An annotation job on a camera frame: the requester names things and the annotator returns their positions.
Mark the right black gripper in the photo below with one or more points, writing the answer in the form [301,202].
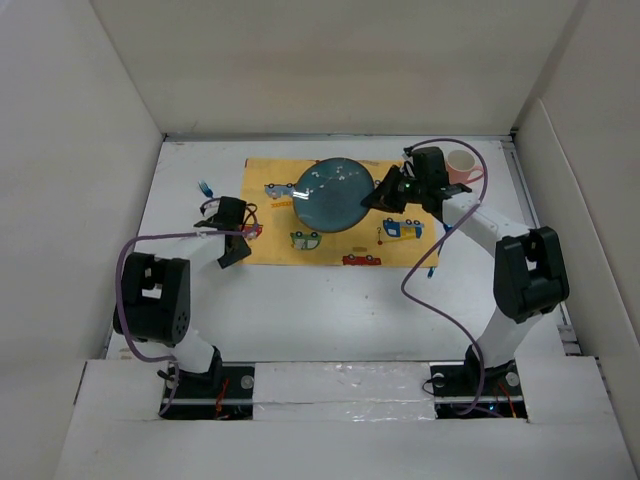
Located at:
[382,197]

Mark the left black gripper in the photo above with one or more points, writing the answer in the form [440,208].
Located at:
[241,252]

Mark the yellow car-print cloth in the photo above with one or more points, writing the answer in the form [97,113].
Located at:
[379,240]

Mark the teal ceramic plate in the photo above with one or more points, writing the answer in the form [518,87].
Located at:
[327,197]

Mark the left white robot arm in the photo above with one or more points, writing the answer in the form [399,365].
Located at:
[153,283]

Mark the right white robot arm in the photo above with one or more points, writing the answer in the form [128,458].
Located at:
[529,275]

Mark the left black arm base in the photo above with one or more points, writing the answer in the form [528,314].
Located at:
[226,397]

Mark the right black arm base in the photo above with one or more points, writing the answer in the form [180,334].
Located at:
[459,391]

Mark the pink ceramic mug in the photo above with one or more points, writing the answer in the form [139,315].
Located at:
[463,168]

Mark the blue metal fork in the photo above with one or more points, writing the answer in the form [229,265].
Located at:
[205,189]

